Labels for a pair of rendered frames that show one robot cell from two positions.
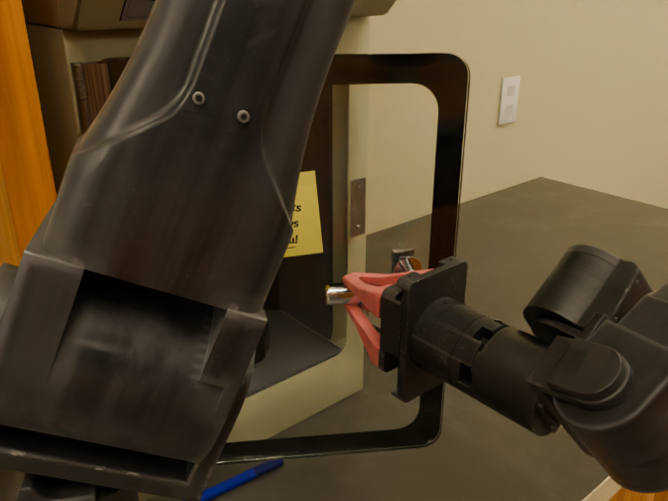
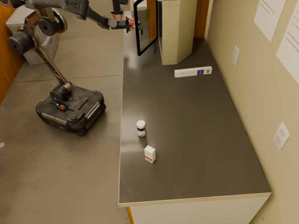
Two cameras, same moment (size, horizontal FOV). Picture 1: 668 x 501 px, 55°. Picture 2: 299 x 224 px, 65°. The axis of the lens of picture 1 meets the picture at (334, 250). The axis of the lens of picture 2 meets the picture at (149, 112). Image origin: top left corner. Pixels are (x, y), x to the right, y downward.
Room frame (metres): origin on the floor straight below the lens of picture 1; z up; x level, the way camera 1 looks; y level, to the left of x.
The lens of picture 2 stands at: (1.57, -1.26, 1.99)
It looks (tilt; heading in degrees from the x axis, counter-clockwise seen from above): 46 degrees down; 129
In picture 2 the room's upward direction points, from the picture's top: 3 degrees counter-clockwise
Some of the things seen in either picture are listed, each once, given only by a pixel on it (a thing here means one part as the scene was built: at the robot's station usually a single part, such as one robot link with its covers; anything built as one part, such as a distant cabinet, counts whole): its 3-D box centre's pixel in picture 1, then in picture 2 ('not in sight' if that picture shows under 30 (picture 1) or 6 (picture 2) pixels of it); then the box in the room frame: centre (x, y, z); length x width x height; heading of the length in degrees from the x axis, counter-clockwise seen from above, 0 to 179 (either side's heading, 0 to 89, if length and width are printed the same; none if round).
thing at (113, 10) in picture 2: not in sight; (116, 7); (0.17, 0.10, 1.21); 0.10 x 0.07 x 0.07; 40
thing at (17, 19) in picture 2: not in sight; (32, 24); (-1.74, 0.26, 0.49); 0.60 x 0.42 x 0.33; 131
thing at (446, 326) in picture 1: (454, 342); (123, 24); (0.40, -0.09, 1.20); 0.07 x 0.07 x 0.10; 41
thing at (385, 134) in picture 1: (290, 282); (147, 23); (0.52, 0.04, 1.19); 0.30 x 0.01 x 0.40; 97
